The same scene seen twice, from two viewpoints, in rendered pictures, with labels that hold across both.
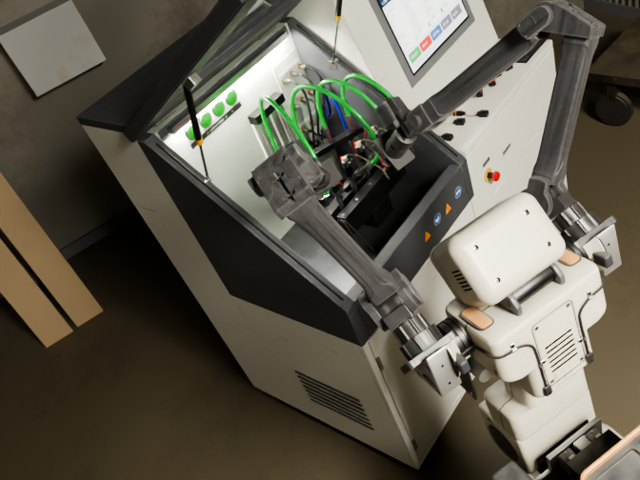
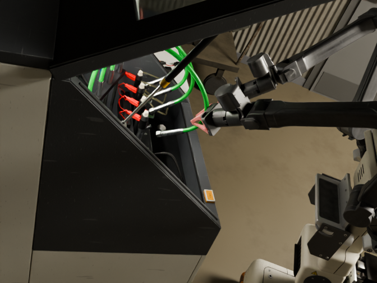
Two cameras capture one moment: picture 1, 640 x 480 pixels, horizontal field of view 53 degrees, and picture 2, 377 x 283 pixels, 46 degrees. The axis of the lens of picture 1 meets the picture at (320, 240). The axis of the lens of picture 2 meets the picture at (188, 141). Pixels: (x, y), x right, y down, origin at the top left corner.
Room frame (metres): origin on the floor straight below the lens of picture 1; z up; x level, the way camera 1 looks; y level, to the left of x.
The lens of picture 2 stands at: (1.21, 1.02, 2.05)
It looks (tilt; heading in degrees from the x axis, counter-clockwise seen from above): 39 degrees down; 284
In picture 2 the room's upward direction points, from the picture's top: 21 degrees clockwise
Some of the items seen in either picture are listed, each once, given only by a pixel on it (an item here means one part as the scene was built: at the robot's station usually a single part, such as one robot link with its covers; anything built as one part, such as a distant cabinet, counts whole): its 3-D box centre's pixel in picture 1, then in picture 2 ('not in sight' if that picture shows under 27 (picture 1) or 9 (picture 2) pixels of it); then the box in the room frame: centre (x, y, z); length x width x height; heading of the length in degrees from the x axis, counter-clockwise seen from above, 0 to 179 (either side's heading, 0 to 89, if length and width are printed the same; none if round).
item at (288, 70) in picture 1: (303, 98); not in sight; (2.03, -0.14, 1.20); 0.13 x 0.03 x 0.31; 127
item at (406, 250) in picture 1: (411, 246); (191, 167); (1.48, -0.25, 0.87); 0.62 x 0.04 x 0.16; 127
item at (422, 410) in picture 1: (443, 333); not in sight; (1.47, -0.26, 0.44); 0.65 x 0.02 x 0.68; 127
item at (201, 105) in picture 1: (231, 79); not in sight; (1.88, 0.05, 1.43); 0.54 x 0.03 x 0.02; 127
